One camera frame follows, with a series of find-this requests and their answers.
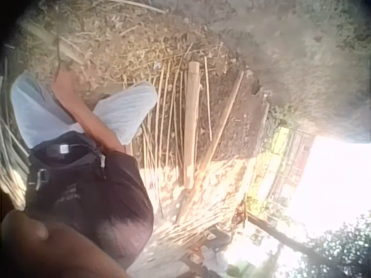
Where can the person's right hand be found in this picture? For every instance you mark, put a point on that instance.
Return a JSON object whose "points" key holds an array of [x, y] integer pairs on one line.
{"points": [[66, 82]]}

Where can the flat bamboo piece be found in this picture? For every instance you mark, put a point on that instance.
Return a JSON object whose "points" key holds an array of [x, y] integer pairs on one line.
{"points": [[58, 43]]}

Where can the person's legs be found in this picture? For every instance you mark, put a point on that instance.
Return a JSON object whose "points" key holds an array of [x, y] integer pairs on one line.
{"points": [[124, 110]]}

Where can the heap of bamboo slats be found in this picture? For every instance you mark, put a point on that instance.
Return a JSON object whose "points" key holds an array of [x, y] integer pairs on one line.
{"points": [[11, 162]]}

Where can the long thin pale stick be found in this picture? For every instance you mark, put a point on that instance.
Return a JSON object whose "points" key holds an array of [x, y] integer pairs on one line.
{"points": [[142, 5]]}

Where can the pile of thin bamboo strips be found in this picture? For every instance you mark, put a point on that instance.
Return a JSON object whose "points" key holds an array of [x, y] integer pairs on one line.
{"points": [[168, 121]]}

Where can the thick bamboo pole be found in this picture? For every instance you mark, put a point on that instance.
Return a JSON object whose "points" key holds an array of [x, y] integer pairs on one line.
{"points": [[191, 116]]}

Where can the slim split bamboo pole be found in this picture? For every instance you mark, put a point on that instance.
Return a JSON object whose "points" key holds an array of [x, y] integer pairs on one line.
{"points": [[223, 121]]}

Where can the bamboo lattice fence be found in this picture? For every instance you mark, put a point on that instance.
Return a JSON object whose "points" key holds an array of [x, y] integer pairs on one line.
{"points": [[278, 168]]}

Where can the white cloth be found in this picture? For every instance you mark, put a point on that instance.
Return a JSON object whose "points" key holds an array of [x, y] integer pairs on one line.
{"points": [[215, 260]]}

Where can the dark tree branch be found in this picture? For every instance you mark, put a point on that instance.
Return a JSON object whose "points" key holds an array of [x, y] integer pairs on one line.
{"points": [[287, 239]]}

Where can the green leafy bush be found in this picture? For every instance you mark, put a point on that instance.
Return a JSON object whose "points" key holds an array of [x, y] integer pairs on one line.
{"points": [[342, 246]]}

